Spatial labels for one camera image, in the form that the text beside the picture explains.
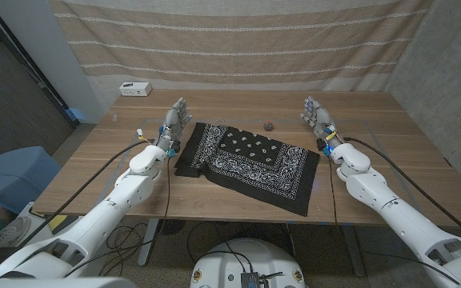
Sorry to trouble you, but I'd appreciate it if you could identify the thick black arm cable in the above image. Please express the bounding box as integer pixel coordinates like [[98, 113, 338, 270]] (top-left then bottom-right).
[[14, 138, 155, 250], [341, 136, 461, 244]]

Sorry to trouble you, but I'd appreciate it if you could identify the white sneaker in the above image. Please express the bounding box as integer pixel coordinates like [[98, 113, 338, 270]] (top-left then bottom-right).
[[0, 226, 32, 248]]

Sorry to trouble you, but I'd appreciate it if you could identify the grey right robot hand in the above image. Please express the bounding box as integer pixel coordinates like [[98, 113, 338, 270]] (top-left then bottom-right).
[[299, 95, 346, 151]]

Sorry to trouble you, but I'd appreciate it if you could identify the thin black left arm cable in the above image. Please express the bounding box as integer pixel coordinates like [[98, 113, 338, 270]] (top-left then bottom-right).
[[62, 154, 172, 278]]

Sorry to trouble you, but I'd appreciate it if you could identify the beige striped backdrop cloth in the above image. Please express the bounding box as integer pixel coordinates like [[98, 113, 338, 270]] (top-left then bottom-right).
[[48, 0, 434, 94]]

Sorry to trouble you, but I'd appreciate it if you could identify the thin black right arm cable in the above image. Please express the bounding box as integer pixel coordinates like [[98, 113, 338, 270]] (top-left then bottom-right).
[[327, 154, 461, 286]]

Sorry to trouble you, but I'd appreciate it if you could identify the black paisley bandana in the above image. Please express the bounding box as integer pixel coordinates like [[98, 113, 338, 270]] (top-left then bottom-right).
[[173, 122, 321, 218]]

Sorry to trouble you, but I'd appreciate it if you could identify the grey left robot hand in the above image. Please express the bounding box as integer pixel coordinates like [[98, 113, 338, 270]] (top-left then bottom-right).
[[154, 97, 194, 150]]

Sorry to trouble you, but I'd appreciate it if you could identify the small grey torso device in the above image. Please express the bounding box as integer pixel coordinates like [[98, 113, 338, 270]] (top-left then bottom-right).
[[240, 271, 284, 288]]

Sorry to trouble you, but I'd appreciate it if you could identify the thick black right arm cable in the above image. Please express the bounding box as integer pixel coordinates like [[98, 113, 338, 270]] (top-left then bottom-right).
[[341, 136, 461, 244]]

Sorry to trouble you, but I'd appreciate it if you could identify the black cable on torso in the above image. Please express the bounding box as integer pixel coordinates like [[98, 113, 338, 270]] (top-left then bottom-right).
[[186, 220, 255, 274]]

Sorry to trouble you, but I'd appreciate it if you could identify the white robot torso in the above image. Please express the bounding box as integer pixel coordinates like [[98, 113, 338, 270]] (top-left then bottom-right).
[[190, 238, 307, 288]]

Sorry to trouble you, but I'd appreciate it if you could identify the grey table leg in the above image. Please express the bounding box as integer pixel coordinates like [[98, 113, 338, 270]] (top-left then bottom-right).
[[137, 218, 160, 267], [340, 225, 367, 278]]

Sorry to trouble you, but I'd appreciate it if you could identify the black door frame strip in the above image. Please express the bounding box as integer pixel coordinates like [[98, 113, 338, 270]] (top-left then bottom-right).
[[0, 0, 80, 129]]

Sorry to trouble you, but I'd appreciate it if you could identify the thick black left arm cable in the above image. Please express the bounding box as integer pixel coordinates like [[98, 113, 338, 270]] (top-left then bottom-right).
[[14, 138, 155, 250]]

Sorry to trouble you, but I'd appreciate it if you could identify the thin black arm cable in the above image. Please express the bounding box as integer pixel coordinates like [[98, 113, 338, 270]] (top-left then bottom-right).
[[327, 154, 461, 286], [62, 154, 172, 278]]

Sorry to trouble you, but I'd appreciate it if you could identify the white power strip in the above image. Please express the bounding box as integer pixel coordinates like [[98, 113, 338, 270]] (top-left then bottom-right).
[[118, 82, 153, 98]]

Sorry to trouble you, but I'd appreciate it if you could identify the blue plastic bin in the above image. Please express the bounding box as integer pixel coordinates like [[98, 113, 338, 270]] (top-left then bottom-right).
[[0, 146, 62, 215]]

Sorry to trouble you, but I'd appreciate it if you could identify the black floor cable tangle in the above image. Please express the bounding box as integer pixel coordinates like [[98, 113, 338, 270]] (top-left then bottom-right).
[[100, 222, 150, 278]]

